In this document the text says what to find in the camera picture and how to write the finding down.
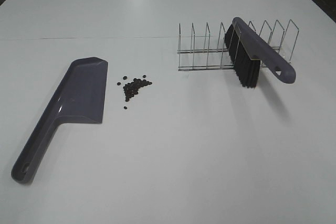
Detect pile of coffee beans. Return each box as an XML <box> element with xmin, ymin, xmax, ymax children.
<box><xmin>122</xmin><ymin>74</ymin><xmax>153</xmax><ymax>102</ymax></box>

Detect purple plastic dustpan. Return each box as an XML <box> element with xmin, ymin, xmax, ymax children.
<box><xmin>11</xmin><ymin>57</ymin><xmax>108</xmax><ymax>184</ymax></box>

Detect purple brush black bristles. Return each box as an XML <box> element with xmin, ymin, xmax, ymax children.
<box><xmin>224</xmin><ymin>17</ymin><xmax>296</xmax><ymax>88</ymax></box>

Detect chrome wire dish rack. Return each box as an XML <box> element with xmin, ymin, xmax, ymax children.
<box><xmin>177</xmin><ymin>19</ymin><xmax>300</xmax><ymax>71</ymax></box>

